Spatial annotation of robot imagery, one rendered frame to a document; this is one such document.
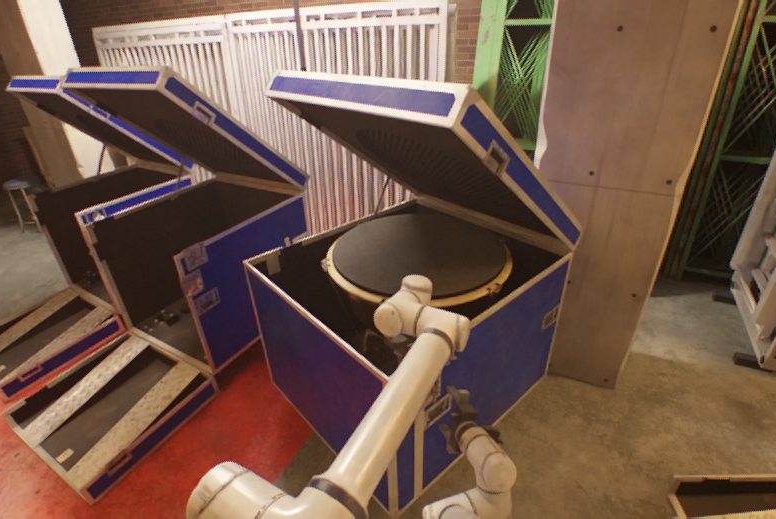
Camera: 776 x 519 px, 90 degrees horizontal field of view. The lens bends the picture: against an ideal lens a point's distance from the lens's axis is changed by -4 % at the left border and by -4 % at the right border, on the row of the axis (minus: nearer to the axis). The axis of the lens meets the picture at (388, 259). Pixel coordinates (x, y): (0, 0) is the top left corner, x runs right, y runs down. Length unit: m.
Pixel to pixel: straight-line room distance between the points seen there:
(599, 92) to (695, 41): 0.37
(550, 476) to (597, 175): 1.46
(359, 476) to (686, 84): 1.89
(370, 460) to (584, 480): 1.69
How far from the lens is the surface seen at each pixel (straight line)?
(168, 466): 2.56
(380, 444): 0.81
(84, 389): 3.11
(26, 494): 2.85
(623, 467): 2.50
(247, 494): 0.79
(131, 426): 2.72
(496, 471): 1.15
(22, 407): 3.21
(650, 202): 2.23
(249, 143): 2.44
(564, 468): 2.38
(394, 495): 1.80
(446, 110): 1.13
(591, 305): 2.49
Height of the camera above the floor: 1.89
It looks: 29 degrees down
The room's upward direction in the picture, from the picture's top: 2 degrees counter-clockwise
